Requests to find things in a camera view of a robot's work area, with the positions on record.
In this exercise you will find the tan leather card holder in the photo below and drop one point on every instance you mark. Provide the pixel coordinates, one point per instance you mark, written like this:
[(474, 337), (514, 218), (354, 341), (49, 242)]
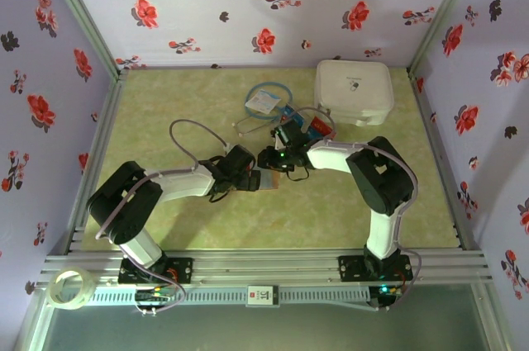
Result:
[(269, 181)]

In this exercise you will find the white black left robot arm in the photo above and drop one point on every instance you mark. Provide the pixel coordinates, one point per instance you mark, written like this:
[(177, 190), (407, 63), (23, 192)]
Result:
[(186, 181)]

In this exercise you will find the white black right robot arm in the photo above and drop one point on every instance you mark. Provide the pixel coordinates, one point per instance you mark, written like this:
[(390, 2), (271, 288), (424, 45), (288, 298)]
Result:
[(330, 157)]

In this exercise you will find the blue credit card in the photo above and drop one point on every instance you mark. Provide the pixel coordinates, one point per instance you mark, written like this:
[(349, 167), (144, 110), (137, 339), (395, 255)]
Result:
[(297, 115), (318, 135)]

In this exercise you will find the red credit card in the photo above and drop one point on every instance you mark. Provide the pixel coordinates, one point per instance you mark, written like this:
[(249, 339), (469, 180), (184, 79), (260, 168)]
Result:
[(324, 126)]

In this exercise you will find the blue tube stethoscope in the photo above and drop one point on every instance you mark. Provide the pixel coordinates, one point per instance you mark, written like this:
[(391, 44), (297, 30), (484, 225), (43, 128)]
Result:
[(258, 117)]

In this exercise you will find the white printed packet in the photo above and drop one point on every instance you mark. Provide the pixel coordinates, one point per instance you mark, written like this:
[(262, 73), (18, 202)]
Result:
[(261, 101)]

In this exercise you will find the white square box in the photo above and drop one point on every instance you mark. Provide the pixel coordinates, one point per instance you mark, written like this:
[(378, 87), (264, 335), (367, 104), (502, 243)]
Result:
[(351, 91)]

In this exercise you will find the small white display unit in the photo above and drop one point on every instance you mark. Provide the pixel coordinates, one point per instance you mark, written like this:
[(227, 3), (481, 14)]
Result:
[(263, 295)]

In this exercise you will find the green controller circuit board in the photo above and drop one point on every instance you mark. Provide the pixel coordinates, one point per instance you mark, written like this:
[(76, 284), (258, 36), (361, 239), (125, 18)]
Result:
[(153, 295), (390, 291)]

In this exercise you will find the clear tape roll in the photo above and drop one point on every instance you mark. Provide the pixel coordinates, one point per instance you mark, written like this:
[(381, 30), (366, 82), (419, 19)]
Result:
[(70, 304)]

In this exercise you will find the grey aluminium mounting rail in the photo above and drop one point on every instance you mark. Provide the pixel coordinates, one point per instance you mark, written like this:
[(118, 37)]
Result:
[(268, 264)]

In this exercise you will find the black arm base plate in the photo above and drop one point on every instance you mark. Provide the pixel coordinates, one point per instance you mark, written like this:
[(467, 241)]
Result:
[(351, 270), (182, 270)]

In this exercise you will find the grey aluminium side rail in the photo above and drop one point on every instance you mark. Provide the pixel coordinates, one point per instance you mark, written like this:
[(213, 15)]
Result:
[(103, 128), (434, 136)]

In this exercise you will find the grey aluminium frame post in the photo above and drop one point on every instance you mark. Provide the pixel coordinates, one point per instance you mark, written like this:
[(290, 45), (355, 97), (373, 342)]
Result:
[(84, 16), (440, 16)]

